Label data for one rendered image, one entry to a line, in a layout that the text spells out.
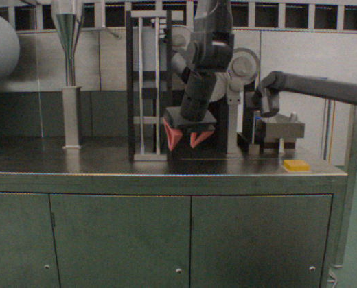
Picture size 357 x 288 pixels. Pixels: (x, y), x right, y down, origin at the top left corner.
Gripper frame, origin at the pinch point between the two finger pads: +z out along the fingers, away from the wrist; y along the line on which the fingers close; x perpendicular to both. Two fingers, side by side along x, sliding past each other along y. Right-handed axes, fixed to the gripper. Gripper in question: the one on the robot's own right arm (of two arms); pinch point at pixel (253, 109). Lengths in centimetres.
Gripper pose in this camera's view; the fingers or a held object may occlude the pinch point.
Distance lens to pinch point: 130.9
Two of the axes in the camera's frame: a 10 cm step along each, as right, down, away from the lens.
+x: 0.0, -9.5, 3.2
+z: 0.1, 3.2, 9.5
